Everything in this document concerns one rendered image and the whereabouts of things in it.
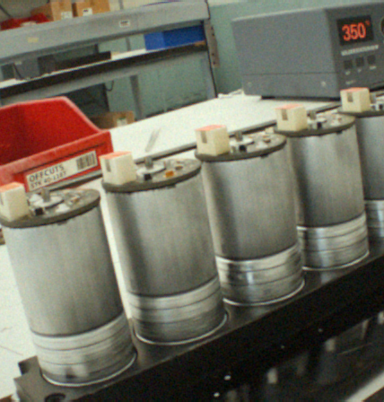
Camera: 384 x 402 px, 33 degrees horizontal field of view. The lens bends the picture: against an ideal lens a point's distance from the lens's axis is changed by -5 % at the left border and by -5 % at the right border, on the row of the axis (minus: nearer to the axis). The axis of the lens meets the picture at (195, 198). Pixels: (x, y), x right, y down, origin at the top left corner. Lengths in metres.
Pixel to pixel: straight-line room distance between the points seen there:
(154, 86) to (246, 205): 5.86
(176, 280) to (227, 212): 0.02
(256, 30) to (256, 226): 0.55
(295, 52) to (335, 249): 0.49
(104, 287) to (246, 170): 0.05
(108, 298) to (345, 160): 0.08
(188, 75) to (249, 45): 5.59
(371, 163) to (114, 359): 0.10
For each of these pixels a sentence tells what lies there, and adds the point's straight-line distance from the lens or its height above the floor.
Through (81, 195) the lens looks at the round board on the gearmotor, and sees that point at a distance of 0.16.
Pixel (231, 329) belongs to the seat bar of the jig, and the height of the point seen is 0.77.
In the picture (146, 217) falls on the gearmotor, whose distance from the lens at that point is 0.16.
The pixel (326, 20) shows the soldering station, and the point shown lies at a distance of 0.64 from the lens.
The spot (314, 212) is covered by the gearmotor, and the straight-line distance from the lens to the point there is 0.19.
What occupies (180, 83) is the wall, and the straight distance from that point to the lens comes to 6.24.
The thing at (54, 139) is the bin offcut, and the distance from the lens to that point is 0.55.
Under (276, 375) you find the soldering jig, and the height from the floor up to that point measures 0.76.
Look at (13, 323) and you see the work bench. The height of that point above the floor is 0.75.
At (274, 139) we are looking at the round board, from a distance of 0.18.
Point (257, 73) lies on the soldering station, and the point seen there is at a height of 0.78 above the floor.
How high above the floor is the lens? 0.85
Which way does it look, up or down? 15 degrees down
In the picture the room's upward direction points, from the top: 10 degrees counter-clockwise
